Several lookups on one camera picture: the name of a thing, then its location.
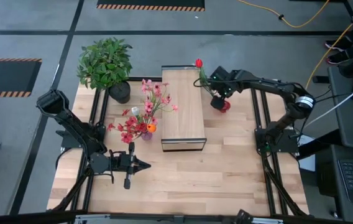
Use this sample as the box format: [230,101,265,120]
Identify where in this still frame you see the red flower bunch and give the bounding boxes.
[107,108,150,144]

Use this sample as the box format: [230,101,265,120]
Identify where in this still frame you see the yellow floor cable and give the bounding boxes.
[237,0,331,28]

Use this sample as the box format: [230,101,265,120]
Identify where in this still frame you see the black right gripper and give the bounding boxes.
[209,65,242,110]

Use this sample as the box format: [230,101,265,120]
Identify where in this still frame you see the wooden shelf with black frame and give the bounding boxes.
[160,64,208,152]

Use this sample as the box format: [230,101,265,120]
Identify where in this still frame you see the red artificial tulip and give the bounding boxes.
[194,58,220,98]

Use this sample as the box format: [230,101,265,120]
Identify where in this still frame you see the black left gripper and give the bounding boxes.
[114,142,152,190]

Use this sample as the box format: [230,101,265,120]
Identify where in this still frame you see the person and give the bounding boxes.
[324,17,353,78]

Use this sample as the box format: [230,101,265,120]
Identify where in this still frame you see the white artificial tulip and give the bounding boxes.
[131,106,146,133]

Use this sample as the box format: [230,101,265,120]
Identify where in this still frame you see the green potted plant black pot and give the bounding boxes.
[76,37,133,105]

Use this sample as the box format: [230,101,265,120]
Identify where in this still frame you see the black equipment cart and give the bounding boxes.
[314,144,353,224]

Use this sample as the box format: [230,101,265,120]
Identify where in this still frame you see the black camera rig frame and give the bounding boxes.
[0,210,353,224]

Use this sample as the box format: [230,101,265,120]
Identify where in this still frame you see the dark grey side desk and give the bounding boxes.
[328,65,353,152]

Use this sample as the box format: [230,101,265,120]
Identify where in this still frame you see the white cable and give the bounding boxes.
[305,77,353,127]

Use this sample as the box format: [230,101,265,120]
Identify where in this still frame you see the black hazard striped floor mat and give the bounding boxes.
[0,58,43,98]
[96,0,206,12]

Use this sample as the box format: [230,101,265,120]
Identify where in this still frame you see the pink blossom flower spray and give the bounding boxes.
[140,78,179,133]

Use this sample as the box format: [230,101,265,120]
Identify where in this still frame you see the pink artificial flower stems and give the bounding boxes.
[48,77,309,218]

